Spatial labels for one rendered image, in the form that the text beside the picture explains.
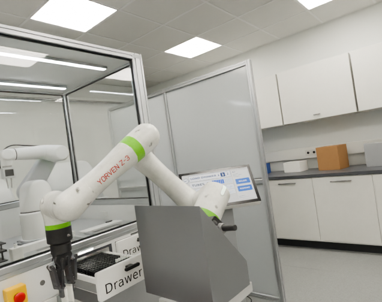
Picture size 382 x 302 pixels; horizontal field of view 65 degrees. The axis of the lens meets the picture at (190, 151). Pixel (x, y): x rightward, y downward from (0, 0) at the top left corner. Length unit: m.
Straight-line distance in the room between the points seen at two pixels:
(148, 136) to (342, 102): 3.10
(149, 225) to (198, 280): 0.30
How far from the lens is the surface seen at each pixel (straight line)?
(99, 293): 1.31
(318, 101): 4.13
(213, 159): 2.87
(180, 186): 1.45
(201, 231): 1.11
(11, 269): 1.47
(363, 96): 4.02
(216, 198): 1.32
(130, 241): 1.74
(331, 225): 3.90
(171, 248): 1.25
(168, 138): 3.21
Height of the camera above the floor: 1.33
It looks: 1 degrees up
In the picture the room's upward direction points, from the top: 8 degrees counter-clockwise
